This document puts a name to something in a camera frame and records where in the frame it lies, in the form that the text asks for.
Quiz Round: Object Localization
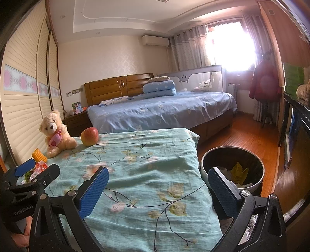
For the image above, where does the bright window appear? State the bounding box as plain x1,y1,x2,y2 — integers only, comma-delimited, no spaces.
206,21,257,72

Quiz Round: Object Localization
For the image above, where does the white radiator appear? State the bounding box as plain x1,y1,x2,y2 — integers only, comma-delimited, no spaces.
228,84,236,107

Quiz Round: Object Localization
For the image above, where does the grey bed guard rail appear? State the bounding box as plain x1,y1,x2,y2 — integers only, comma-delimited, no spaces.
157,65,226,92

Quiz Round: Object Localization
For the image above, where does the flat white blue pillow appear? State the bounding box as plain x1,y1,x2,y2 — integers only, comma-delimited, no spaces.
98,96,133,107

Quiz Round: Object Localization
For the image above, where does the cream teddy bear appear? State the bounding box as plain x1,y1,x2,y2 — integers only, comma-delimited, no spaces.
39,109,77,158

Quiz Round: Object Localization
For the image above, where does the bed with blue sheet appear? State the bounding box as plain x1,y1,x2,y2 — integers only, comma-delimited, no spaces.
87,91,238,136

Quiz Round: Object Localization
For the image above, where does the silver foil mat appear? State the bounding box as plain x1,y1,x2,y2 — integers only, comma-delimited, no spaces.
245,206,310,243

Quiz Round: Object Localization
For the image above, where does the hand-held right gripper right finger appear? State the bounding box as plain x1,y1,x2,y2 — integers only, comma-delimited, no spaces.
208,167,287,252

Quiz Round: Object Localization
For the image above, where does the teal floral cloth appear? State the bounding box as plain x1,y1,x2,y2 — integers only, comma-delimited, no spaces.
22,128,223,252

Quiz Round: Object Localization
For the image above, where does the photo frame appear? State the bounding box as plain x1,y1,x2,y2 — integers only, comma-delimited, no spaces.
71,101,83,115

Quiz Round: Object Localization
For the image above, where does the yellow corn toy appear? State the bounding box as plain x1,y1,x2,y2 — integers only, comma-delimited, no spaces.
31,148,48,162

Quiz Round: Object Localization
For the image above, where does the red coat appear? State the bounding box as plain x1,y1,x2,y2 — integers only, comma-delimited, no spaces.
249,59,282,101

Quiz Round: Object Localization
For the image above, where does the wooden nightstand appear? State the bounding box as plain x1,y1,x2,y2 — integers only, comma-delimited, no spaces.
62,111,93,137

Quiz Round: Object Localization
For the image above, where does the white air conditioner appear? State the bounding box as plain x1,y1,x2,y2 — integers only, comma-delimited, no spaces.
142,35,169,47

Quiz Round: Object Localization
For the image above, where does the red snack packet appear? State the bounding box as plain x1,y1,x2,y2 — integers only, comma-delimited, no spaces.
24,161,50,183

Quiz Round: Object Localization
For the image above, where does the folded blue quilt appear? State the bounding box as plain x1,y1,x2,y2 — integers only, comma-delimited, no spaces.
142,81,177,98

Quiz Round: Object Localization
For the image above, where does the white paper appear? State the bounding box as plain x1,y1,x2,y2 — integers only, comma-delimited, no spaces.
217,166,233,180

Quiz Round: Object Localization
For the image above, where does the red apple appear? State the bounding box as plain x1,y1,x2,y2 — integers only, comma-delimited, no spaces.
80,126,99,146

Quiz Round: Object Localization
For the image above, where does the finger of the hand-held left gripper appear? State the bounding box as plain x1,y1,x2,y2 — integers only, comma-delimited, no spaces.
0,158,36,188
30,164,60,192

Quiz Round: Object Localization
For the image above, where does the white round bin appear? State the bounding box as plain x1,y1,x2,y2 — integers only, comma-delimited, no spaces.
201,146,265,194

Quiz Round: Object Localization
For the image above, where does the grey dotted curtain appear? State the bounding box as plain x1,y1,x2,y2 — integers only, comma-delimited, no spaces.
169,23,210,71
242,13,279,122

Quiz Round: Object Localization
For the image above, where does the person's left hand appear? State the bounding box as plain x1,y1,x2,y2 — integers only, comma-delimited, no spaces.
13,217,33,250

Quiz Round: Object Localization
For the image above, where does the wooden headboard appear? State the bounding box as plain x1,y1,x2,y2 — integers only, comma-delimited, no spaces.
84,73,155,107

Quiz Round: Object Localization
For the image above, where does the cream sliding door wardrobe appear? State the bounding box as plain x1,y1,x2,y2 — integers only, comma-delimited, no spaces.
0,0,65,165

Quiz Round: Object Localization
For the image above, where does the brown plush toy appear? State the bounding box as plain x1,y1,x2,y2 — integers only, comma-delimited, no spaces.
297,80,310,100

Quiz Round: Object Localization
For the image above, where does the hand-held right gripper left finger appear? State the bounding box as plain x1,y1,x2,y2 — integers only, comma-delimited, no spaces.
29,166,110,252

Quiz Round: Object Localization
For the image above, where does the green box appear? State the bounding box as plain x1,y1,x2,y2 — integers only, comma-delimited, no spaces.
283,63,306,95

